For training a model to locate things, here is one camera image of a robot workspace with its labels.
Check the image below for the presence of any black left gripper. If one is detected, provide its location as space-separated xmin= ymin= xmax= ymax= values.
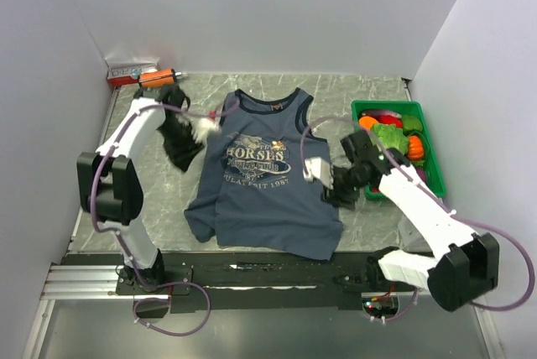
xmin=158 ymin=117 xmax=206 ymax=174

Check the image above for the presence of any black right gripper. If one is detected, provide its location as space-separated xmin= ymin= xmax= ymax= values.
xmin=320 ymin=161 xmax=370 ymax=211

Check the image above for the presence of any gold brooch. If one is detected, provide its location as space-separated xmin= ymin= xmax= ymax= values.
xmin=271 ymin=140 xmax=286 ymax=151

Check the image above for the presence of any blue sleeveless shirt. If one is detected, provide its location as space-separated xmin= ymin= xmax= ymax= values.
xmin=184 ymin=88 xmax=343 ymax=261

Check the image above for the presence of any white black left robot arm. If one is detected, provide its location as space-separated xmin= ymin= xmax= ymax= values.
xmin=76 ymin=85 xmax=204 ymax=294

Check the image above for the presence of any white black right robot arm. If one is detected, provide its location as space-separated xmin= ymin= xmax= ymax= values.
xmin=304 ymin=130 xmax=499 ymax=312

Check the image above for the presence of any toy lettuce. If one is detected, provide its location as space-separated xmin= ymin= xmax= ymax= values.
xmin=370 ymin=123 xmax=409 ymax=155

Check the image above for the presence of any orange toy fruit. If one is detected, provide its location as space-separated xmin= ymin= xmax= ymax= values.
xmin=358 ymin=116 xmax=378 ymax=130

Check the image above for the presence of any red toy chili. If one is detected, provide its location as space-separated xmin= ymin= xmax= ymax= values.
xmin=370 ymin=110 xmax=403 ymax=128

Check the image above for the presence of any orange toy pumpkin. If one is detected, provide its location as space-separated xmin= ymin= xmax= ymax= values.
xmin=407 ymin=135 xmax=425 ymax=161

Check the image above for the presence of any purple toy eggplant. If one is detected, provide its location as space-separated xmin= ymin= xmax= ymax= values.
xmin=416 ymin=167 xmax=428 ymax=182

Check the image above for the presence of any green toy pepper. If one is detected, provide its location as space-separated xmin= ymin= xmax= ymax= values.
xmin=401 ymin=115 xmax=424 ymax=134

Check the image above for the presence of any green plastic bin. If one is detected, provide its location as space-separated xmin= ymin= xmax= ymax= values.
xmin=351 ymin=101 xmax=446 ymax=199

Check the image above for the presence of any orange cylinder tool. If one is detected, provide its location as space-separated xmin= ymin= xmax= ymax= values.
xmin=138 ymin=69 xmax=182 ymax=88

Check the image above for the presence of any white bottle grey cap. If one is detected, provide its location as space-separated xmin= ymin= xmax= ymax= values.
xmin=398 ymin=216 xmax=430 ymax=253

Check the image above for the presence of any red white cardboard box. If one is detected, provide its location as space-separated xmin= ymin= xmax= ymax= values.
xmin=107 ymin=63 xmax=159 ymax=88

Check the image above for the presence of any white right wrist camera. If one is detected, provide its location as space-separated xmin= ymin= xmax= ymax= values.
xmin=303 ymin=157 xmax=334 ymax=190

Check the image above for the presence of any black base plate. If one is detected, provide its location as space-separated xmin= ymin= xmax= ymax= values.
xmin=60 ymin=252 xmax=414 ymax=319

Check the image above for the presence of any aluminium frame rail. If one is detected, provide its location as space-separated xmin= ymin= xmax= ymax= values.
xmin=39 ymin=260 xmax=486 ymax=302

